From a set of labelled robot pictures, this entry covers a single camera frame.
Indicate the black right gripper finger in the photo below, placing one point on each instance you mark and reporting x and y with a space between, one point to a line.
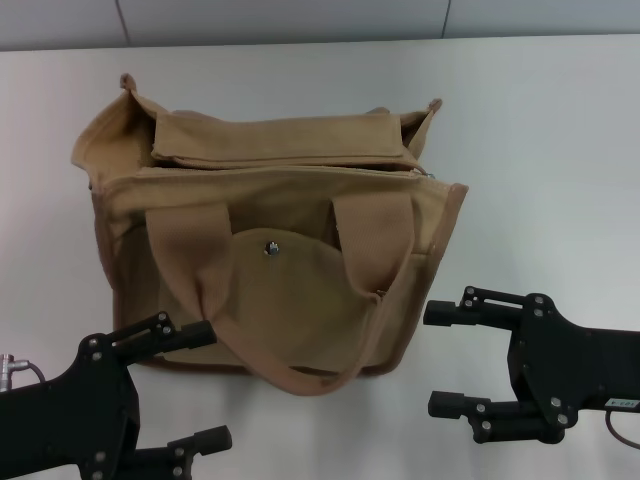
485 311
505 425

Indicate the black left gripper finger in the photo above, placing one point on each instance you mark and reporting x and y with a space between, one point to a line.
165 340
170 462

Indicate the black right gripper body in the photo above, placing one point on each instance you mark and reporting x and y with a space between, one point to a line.
575 370

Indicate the khaki canvas food bag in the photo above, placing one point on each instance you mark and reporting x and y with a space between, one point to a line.
300 300

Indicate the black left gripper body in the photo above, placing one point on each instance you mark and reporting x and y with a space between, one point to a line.
70 425

